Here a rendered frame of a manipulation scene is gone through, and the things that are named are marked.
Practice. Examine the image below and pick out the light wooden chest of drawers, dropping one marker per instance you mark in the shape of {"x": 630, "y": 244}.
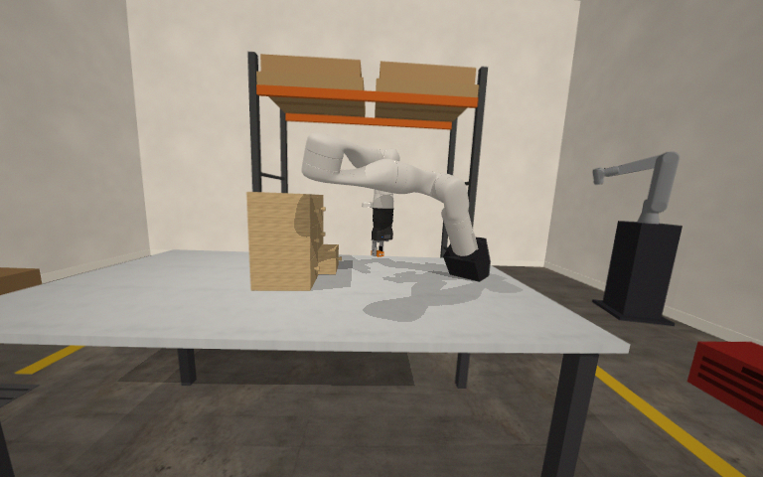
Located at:
{"x": 279, "y": 241}

